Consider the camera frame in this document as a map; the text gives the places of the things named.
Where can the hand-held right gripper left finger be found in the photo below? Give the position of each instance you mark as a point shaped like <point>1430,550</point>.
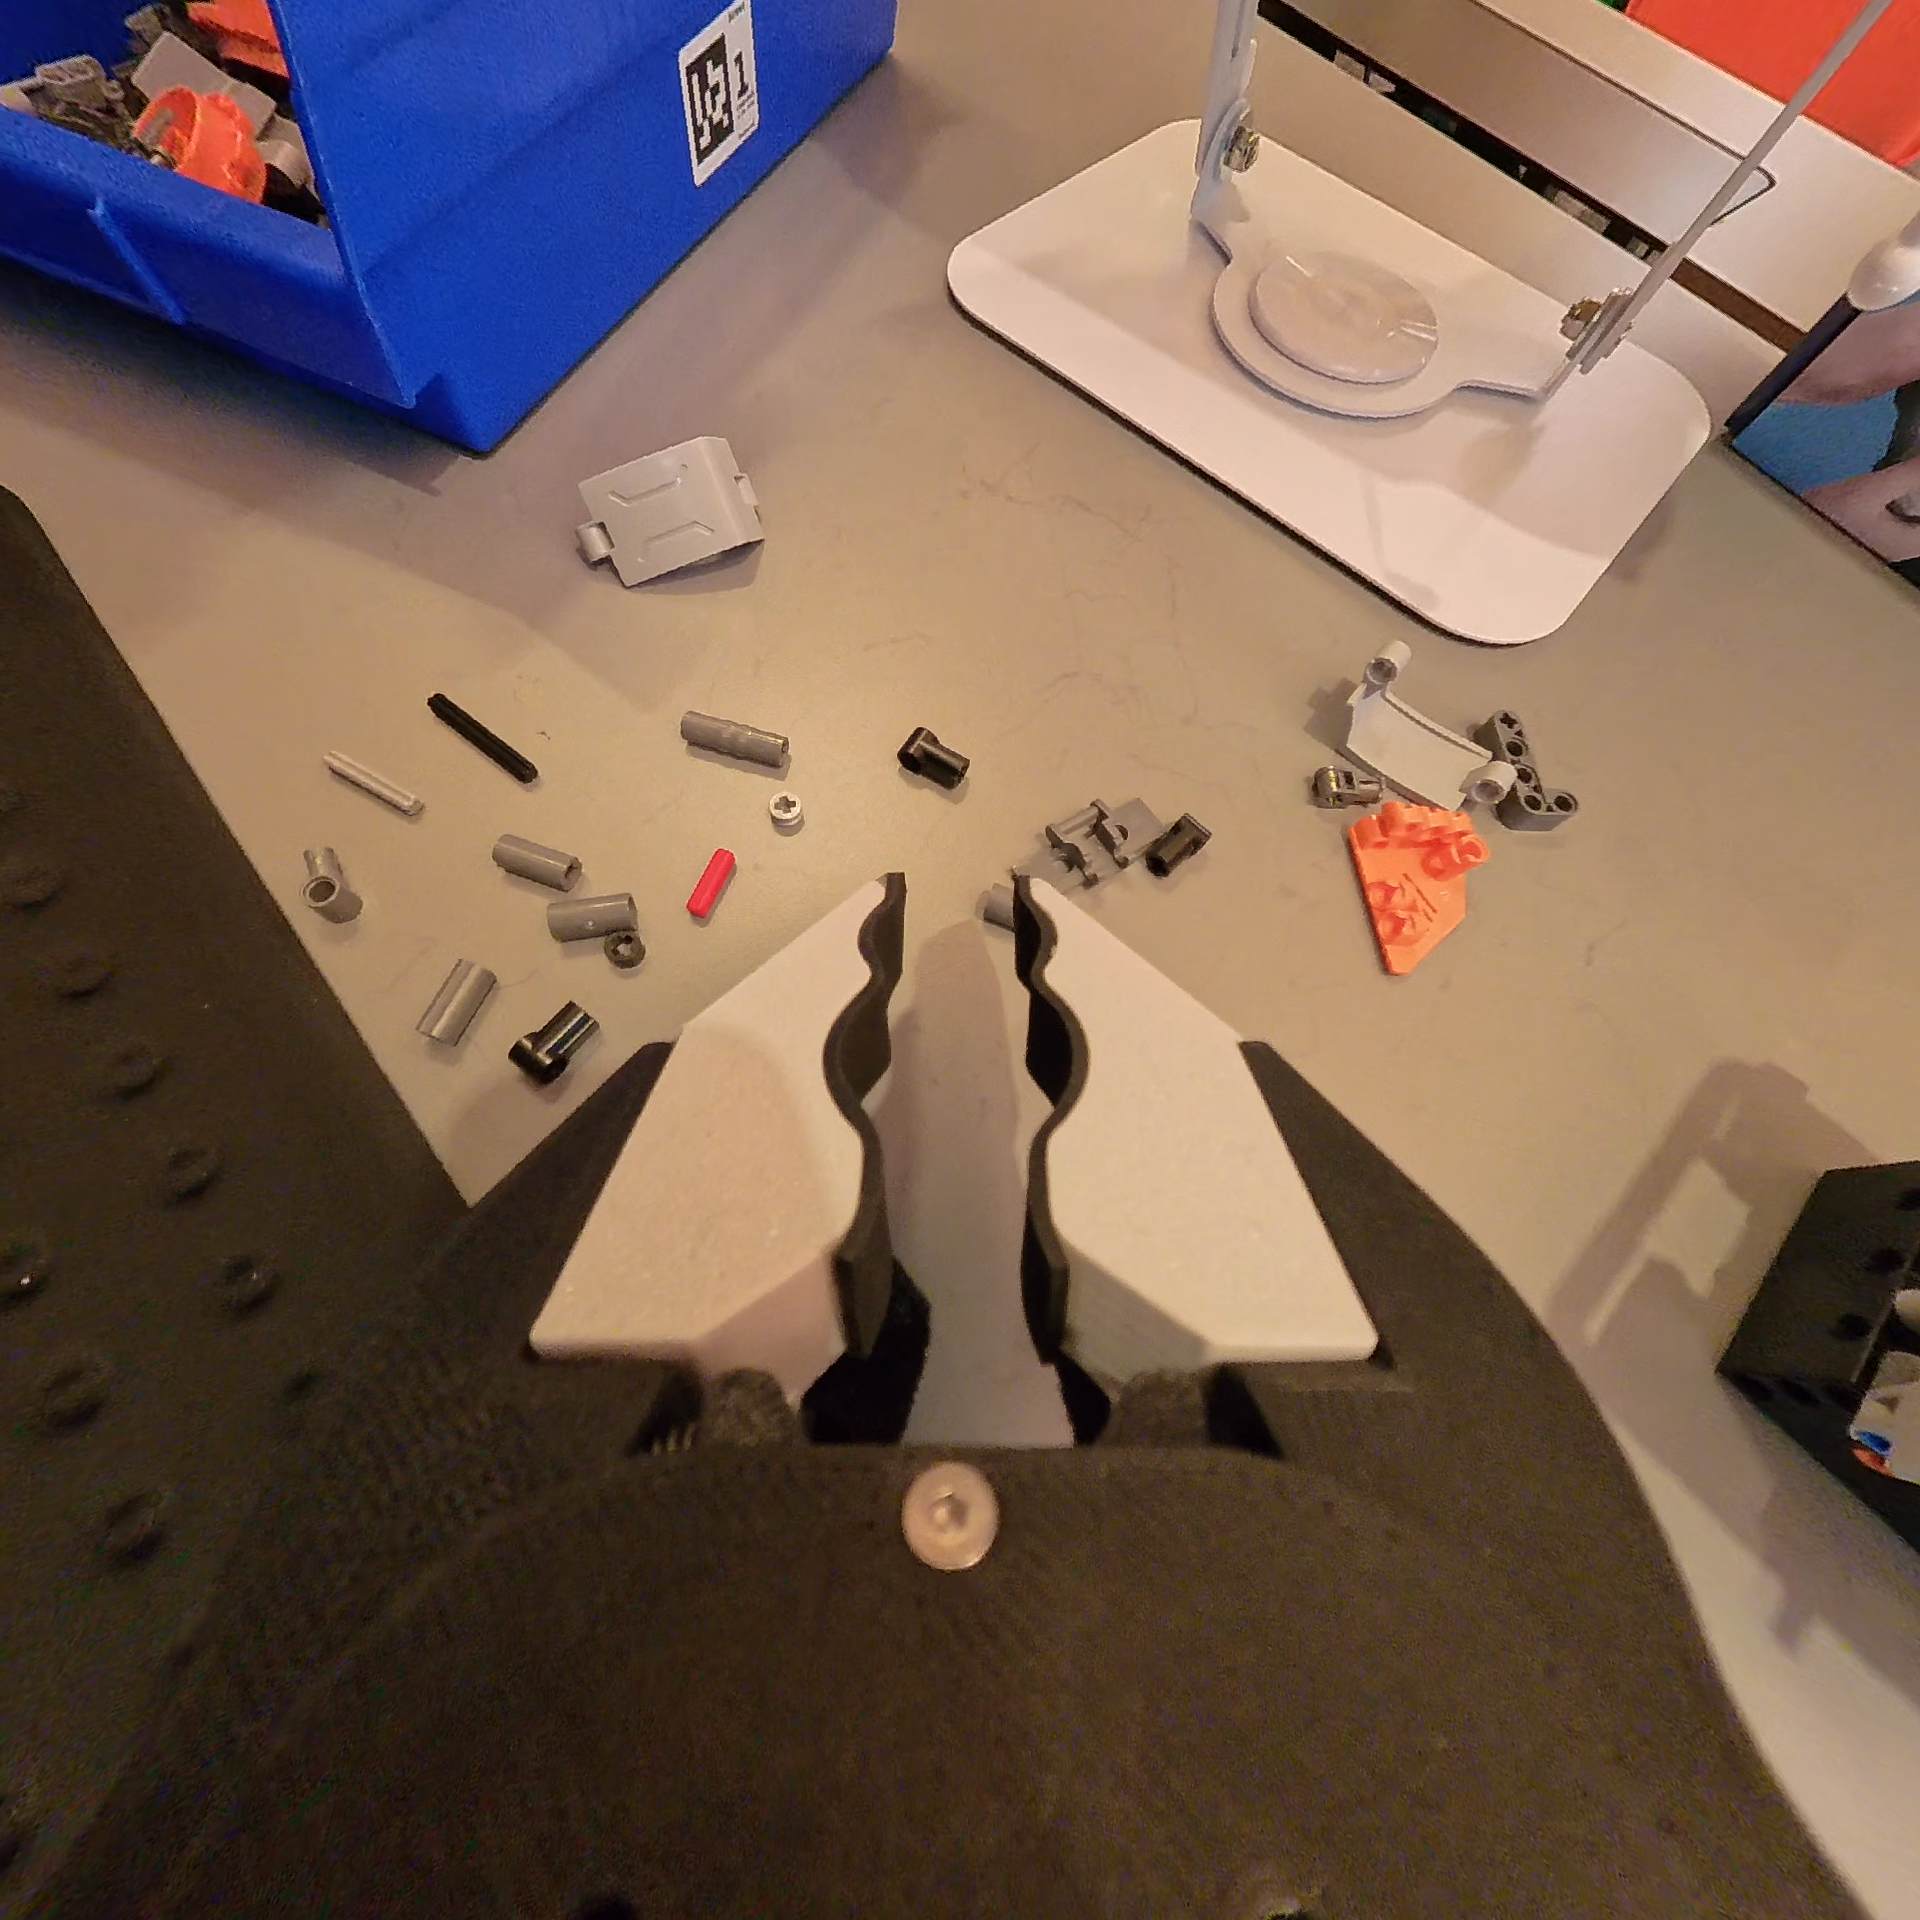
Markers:
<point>705,1184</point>

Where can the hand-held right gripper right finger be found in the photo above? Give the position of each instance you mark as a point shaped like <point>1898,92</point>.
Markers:
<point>1201,1184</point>

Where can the grey toy connector with hole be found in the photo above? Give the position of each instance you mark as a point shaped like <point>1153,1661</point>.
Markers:
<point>332,888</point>

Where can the black toy axle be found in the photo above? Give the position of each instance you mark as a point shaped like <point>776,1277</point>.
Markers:
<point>483,736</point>

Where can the light grey toy axle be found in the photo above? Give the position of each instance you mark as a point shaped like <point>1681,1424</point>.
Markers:
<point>374,782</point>

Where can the blue plastic bin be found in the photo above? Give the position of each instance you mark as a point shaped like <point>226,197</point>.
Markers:
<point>523,224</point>

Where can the pile of toy building parts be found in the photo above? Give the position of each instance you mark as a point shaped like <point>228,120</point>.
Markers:
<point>181,105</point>

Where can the black toy pin connector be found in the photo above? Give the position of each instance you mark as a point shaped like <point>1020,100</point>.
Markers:
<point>550,1043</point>
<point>931,755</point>
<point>1178,845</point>

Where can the dark grey toy bushing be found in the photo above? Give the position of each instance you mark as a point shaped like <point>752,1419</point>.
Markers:
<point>626,949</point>

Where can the red short toy pin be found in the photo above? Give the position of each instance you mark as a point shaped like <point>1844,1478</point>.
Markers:
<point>713,883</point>

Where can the orange toy wedge piece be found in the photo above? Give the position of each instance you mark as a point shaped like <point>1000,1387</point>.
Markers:
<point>1411,901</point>

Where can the grey toy hinge assembly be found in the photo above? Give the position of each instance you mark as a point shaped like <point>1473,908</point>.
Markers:
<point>1092,839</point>

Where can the small dark grey toy connector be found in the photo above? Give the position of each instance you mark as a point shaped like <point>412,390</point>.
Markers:
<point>1340,787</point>

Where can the grey axle connector tube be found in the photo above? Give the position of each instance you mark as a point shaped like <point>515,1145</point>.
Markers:
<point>733,739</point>

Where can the grey arched panel with pins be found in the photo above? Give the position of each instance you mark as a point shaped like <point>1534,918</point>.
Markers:
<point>1411,734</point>

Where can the dark grey angled toy beam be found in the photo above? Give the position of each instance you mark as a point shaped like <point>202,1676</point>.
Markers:
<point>1539,806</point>

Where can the black perforated board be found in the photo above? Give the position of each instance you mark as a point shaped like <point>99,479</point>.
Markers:
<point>149,1126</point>

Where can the black block with holes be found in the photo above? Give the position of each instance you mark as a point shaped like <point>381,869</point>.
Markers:
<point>1822,1277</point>

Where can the grey curved toy panel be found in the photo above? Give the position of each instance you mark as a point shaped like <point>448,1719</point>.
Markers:
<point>669,510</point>

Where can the white metal stand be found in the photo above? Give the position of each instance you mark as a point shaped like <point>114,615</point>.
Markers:
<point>1096,285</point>

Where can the blue picture box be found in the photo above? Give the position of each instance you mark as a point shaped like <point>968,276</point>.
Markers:
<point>1844,436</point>

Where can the beige shelf board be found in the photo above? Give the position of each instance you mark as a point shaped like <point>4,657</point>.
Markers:
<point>1529,91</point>

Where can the white round cap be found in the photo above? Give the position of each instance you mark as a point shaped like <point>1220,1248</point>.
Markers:
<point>1892,269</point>

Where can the orange panel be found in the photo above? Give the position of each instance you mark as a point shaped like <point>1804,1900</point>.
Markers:
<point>1769,44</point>

